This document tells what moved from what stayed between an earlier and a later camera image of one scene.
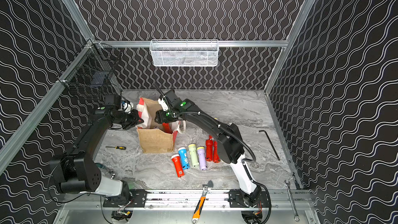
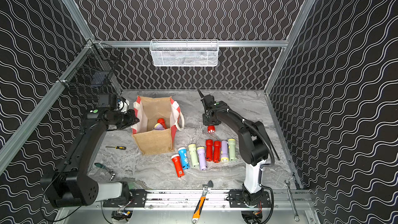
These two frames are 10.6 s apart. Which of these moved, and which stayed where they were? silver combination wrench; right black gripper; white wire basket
Moved: right black gripper
Stayed: silver combination wrench; white wire basket
